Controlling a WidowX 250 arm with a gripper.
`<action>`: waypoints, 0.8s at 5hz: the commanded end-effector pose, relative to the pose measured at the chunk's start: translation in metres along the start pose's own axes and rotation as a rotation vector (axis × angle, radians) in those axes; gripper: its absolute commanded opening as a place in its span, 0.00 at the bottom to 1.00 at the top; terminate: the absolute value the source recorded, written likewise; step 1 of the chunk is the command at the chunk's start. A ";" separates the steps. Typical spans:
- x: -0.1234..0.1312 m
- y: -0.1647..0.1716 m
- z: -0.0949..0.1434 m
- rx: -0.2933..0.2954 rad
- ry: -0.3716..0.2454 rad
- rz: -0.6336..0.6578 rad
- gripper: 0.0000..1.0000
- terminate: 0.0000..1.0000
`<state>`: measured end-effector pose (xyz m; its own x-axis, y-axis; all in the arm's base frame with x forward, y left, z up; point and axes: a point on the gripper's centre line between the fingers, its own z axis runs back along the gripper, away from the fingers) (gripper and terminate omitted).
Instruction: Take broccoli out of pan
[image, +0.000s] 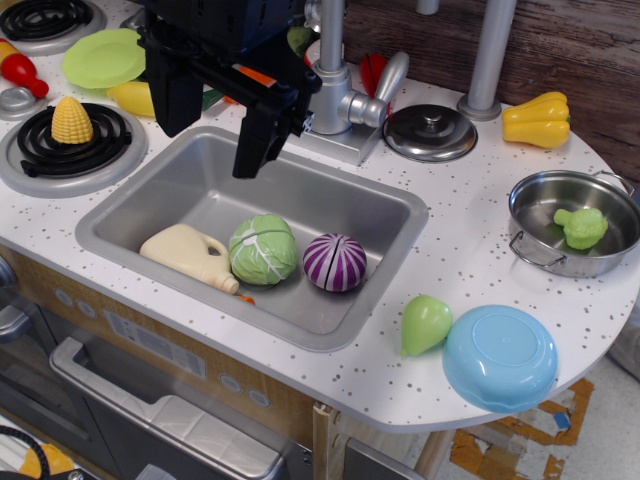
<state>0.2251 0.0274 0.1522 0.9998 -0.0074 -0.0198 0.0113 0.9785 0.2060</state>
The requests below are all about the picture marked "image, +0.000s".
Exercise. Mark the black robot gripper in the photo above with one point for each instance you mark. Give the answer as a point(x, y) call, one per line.
point(191, 44)

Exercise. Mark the green toy broccoli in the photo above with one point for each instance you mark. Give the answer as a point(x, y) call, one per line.
point(583, 228)

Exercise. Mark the orange toy carrot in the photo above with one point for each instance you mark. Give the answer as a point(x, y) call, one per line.
point(212, 96)

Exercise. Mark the yellow toy banana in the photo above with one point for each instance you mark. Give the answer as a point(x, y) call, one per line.
point(133, 97)

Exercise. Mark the green labelled can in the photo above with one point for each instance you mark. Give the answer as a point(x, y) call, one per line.
point(299, 39)

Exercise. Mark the silver toy faucet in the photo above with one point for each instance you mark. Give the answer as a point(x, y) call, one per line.
point(347, 123)

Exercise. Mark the light green plastic plate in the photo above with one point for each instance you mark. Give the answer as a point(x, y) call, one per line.
point(104, 59)

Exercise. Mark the cream toy jug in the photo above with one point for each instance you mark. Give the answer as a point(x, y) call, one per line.
point(193, 253)

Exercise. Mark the green toy cabbage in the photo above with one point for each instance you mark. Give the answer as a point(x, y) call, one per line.
point(263, 250)

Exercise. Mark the yellow toy corn cob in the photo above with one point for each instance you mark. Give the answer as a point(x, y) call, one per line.
point(71, 124)

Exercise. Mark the red toy tomato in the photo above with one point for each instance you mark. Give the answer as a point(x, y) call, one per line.
point(371, 68)

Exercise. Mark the grey toy sink basin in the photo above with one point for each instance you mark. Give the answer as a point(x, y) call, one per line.
point(191, 182)

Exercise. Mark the small orange toy piece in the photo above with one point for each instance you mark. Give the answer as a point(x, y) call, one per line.
point(247, 299)

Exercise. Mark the purple toy onion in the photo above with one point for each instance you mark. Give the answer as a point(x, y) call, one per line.
point(335, 262)

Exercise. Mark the front black stove burner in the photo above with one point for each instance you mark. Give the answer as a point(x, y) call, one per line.
point(33, 163)

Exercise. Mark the black stove burner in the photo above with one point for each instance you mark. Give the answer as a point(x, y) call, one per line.
point(33, 163)
point(48, 27)

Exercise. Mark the rear black stove burner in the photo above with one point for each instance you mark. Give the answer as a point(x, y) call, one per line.
point(48, 27)

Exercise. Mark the grey stove knob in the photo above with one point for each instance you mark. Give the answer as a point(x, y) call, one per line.
point(18, 103)

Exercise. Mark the red toy ketchup bottle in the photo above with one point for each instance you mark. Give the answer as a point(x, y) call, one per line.
point(20, 70)

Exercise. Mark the steel pot lid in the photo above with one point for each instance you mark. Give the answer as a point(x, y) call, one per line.
point(430, 133)

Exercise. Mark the green toy pear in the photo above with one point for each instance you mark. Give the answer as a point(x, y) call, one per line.
point(426, 322)

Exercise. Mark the yellow toy bell pepper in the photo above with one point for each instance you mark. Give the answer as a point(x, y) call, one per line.
point(542, 122)

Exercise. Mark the light blue plastic bowl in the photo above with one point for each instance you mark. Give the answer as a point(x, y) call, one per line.
point(500, 359)

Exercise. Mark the grey vertical post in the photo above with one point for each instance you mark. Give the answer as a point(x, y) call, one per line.
point(481, 103)

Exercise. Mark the silver oven door handle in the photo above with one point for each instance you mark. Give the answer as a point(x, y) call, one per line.
point(171, 434)

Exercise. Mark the steel pan with handles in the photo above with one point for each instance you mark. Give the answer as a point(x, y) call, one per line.
point(538, 241)

